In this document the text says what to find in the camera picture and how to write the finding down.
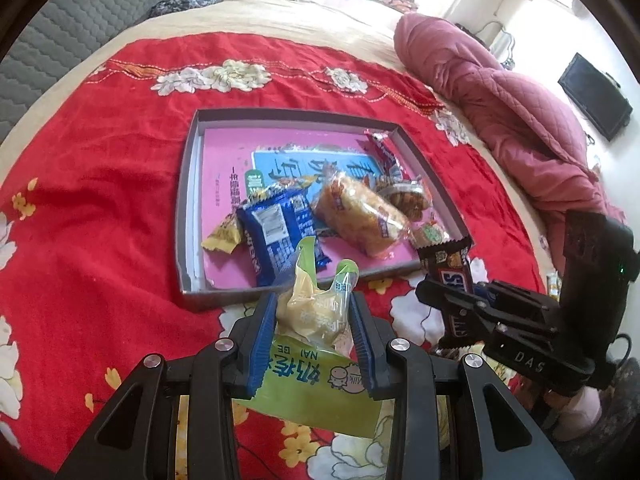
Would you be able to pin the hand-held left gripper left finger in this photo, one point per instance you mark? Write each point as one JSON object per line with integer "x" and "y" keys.
{"x": 262, "y": 345}

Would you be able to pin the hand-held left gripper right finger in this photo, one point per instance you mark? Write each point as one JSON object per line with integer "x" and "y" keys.
{"x": 362, "y": 345}

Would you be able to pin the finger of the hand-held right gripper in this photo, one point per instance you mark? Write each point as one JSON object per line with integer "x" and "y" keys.
{"x": 445, "y": 300}
{"x": 515, "y": 297}

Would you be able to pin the brown chocolate bar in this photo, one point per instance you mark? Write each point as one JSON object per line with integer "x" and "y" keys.
{"x": 450, "y": 265}

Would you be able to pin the green yellow cake packet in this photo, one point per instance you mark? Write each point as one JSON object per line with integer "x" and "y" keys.
{"x": 310, "y": 315}

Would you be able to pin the grey cardboard box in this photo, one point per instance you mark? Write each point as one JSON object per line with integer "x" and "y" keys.
{"x": 220, "y": 297}

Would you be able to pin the round biscuit packet green label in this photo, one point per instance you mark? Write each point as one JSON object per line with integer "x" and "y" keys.
{"x": 430, "y": 234}

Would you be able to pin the dark blue cookie packet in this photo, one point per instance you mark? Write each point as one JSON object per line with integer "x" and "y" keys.
{"x": 280, "y": 245}

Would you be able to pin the clear round cookie packet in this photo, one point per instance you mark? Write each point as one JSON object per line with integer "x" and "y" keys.
{"x": 405, "y": 197}

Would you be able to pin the clear rice cracker packet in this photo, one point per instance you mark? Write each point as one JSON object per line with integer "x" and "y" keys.
{"x": 355, "y": 210}

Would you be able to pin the yellow snack packet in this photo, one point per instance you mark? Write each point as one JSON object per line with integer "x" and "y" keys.
{"x": 222, "y": 237}

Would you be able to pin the red snack packet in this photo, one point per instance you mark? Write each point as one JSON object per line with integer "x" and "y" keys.
{"x": 385, "y": 152}

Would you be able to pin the black flat screen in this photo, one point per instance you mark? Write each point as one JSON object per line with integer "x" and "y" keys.
{"x": 595, "y": 95}

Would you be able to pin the pink quilt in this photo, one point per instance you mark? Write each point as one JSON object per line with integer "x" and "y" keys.
{"x": 500, "y": 105}

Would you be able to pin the pink book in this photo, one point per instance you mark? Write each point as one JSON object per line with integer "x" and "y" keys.
{"x": 225, "y": 160}

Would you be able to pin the red floral blanket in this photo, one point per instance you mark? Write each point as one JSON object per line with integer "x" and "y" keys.
{"x": 100, "y": 185}

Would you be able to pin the dark patterned pillow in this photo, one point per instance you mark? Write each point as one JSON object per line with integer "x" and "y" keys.
{"x": 185, "y": 2}

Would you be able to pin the grey quilted headboard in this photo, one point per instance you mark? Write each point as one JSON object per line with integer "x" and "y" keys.
{"x": 60, "y": 25}

